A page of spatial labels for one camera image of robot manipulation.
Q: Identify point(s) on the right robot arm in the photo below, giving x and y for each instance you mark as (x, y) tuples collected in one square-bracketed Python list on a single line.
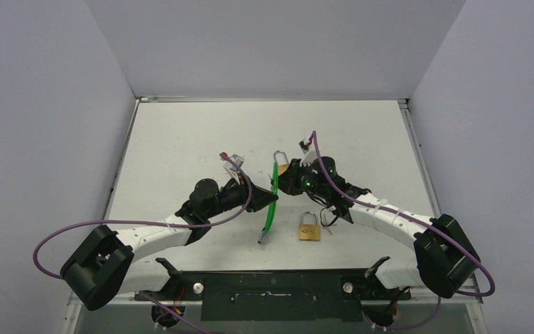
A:
[(444, 258)]

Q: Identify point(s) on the black base frame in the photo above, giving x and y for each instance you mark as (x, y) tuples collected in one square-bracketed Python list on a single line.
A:
[(347, 295)]

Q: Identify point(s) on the padlock keys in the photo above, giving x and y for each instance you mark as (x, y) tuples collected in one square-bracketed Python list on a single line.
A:
[(328, 227)]

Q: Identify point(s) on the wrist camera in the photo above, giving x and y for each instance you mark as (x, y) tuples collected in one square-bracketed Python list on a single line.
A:
[(233, 168), (309, 151)]

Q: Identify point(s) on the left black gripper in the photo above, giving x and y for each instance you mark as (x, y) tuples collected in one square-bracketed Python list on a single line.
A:
[(253, 197)]

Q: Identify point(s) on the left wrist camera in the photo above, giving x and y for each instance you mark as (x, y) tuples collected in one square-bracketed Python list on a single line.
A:
[(233, 168)]

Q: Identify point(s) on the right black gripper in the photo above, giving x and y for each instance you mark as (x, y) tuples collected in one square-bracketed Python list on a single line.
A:
[(293, 177)]

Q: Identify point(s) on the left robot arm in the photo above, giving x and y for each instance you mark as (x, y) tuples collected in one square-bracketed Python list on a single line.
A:
[(108, 262)]

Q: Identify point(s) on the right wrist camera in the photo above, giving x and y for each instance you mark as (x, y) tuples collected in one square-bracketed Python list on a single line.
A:
[(309, 151)]

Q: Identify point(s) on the brass padlock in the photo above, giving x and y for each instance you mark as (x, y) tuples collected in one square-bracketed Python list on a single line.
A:
[(309, 227), (281, 162)]

